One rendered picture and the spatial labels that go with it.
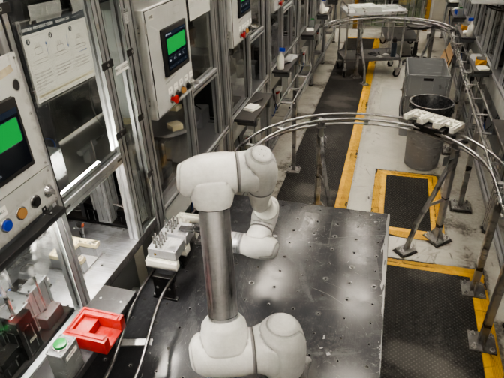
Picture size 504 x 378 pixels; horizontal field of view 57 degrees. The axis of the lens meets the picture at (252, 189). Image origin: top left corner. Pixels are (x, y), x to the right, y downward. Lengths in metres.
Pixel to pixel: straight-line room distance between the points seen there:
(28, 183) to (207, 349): 0.75
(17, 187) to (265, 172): 0.71
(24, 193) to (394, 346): 2.11
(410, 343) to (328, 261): 0.84
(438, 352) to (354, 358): 1.06
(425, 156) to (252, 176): 3.15
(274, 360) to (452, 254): 2.19
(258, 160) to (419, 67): 4.26
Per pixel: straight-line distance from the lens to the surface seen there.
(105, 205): 2.15
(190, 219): 2.23
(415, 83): 4.98
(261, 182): 1.46
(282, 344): 1.59
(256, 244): 1.93
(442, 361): 2.85
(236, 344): 1.59
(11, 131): 1.36
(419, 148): 4.41
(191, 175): 1.43
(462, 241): 3.72
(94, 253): 2.03
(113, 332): 1.71
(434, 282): 3.29
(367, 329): 1.99
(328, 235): 2.42
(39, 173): 1.49
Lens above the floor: 2.14
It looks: 32 degrees down
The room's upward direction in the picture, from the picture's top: 2 degrees counter-clockwise
